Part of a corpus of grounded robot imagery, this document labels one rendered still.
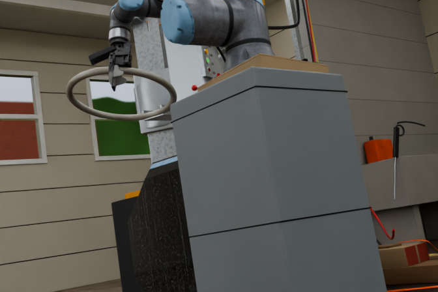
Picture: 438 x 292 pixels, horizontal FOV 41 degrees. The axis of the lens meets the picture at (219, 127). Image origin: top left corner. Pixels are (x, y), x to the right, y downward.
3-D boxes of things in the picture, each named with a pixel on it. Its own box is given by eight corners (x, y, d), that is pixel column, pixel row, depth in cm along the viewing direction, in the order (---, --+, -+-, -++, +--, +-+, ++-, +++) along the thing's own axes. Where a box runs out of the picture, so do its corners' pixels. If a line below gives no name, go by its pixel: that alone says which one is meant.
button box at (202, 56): (209, 79, 313) (201, 29, 318) (214, 77, 312) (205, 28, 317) (201, 77, 306) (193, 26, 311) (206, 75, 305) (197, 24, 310)
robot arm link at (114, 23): (113, -1, 246) (107, 12, 254) (112, 25, 241) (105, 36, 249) (135, 4, 249) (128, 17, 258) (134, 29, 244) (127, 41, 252)
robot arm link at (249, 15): (279, 39, 186) (270, -11, 190) (233, 36, 178) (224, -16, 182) (256, 57, 199) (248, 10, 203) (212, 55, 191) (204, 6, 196)
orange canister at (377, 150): (362, 170, 602) (356, 139, 608) (390, 167, 635) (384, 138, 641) (380, 166, 586) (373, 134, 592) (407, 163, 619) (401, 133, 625)
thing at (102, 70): (116, 130, 291) (116, 124, 292) (198, 105, 267) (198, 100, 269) (41, 91, 253) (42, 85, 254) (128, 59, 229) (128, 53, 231)
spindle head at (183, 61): (208, 117, 346) (197, 45, 354) (241, 108, 335) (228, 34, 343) (174, 111, 315) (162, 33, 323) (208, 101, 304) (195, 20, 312)
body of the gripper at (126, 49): (128, 63, 236) (129, 38, 241) (107, 64, 237) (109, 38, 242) (131, 72, 243) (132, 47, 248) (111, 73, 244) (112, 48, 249)
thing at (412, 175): (364, 255, 569) (346, 168, 584) (433, 238, 653) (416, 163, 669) (420, 249, 523) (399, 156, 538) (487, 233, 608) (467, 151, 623)
